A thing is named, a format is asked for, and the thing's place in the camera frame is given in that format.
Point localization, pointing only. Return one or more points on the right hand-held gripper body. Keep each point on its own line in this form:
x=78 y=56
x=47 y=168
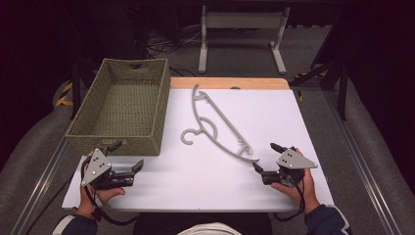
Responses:
x=290 y=166

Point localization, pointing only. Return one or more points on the wooden table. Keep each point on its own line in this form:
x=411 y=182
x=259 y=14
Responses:
x=228 y=83

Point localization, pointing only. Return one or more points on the grey plastic clothes hanger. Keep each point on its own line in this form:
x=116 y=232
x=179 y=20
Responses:
x=212 y=127

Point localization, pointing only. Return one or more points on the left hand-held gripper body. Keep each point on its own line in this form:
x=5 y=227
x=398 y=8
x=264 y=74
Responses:
x=98 y=168

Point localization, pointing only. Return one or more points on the green woven basket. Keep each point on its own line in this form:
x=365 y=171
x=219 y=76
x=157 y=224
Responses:
x=124 y=107

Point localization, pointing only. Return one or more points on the black metal stand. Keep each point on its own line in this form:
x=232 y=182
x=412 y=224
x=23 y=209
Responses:
x=336 y=81
x=76 y=84

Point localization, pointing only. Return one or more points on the aluminium rail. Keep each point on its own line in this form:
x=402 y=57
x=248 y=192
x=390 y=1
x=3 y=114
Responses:
x=42 y=189
x=365 y=163

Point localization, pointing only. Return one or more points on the yellow black floor tape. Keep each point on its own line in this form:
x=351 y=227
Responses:
x=65 y=96

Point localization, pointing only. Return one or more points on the person's torso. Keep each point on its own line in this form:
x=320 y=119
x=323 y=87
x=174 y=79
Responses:
x=202 y=223

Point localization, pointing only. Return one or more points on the person's right hand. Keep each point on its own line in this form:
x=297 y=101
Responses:
x=301 y=192

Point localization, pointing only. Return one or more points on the white table mat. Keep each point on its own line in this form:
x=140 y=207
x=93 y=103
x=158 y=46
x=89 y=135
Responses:
x=202 y=182

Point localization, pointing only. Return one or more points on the white metal stand frame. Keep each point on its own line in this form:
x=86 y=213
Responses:
x=243 y=21

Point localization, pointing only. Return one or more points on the person's left hand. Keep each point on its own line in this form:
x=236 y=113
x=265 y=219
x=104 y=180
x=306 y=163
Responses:
x=104 y=194

